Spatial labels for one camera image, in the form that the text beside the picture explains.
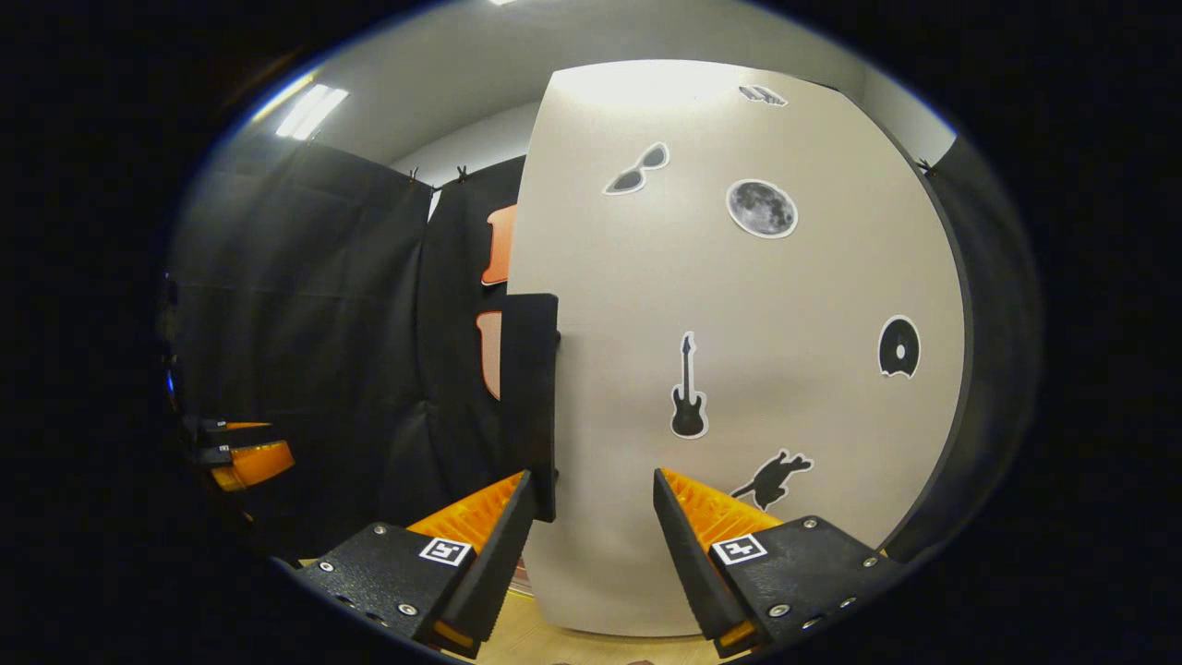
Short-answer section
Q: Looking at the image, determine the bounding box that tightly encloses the dark grey cabinet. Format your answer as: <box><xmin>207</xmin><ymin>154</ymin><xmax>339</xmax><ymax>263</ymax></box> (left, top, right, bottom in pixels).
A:
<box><xmin>506</xmin><ymin>57</ymin><xmax>977</xmax><ymax>640</ymax></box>

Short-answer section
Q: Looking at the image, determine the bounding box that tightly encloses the beige cabinet door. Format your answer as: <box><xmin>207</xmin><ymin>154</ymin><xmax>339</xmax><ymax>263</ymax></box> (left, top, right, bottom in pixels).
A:
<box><xmin>506</xmin><ymin>60</ymin><xmax>971</xmax><ymax>638</ymax></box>

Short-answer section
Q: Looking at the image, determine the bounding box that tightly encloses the black cabinet door handle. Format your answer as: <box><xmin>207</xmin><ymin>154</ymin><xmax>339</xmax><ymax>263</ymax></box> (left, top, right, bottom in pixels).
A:
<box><xmin>499</xmin><ymin>293</ymin><xmax>561</xmax><ymax>524</ymax></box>

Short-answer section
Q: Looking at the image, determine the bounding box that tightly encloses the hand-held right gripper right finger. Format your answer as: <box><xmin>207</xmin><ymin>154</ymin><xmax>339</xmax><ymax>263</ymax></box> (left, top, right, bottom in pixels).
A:
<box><xmin>652</xmin><ymin>467</ymin><xmax>911</xmax><ymax>659</ymax></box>

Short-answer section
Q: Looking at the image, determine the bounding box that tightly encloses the black backdrop cloth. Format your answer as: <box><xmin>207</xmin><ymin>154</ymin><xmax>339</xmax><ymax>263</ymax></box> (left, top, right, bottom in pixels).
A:
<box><xmin>166</xmin><ymin>139</ymin><xmax>1044</xmax><ymax>564</ymax></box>

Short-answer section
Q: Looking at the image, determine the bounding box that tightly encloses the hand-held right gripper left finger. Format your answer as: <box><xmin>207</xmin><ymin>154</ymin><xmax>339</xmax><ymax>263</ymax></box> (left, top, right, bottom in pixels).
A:
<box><xmin>295</xmin><ymin>469</ymin><xmax>537</xmax><ymax>659</ymax></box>

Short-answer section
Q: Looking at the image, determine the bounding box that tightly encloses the narrow ceiling light panel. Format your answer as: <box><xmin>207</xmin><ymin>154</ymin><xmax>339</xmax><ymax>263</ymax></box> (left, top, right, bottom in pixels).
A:
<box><xmin>274</xmin><ymin>83</ymin><xmax>350</xmax><ymax>142</ymax></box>

